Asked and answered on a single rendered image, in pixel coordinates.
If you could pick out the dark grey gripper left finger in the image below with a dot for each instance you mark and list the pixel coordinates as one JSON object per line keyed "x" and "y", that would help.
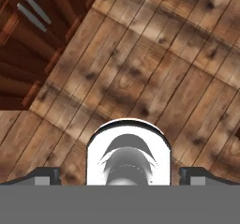
{"x": 43, "y": 175}

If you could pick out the dark brown wooden cupboard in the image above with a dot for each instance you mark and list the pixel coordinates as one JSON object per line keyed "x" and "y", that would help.
{"x": 18, "y": 62}

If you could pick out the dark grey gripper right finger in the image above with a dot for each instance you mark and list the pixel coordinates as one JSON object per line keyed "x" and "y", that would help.
{"x": 197, "y": 175}

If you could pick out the white round domed object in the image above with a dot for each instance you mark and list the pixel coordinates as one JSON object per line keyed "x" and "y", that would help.
{"x": 93, "y": 162}

